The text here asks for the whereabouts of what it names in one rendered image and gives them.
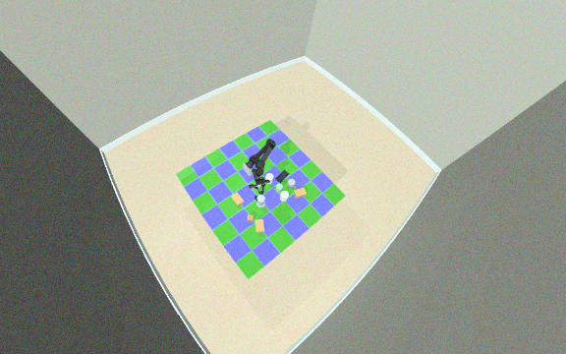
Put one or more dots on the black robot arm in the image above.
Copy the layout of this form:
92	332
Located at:
259	163

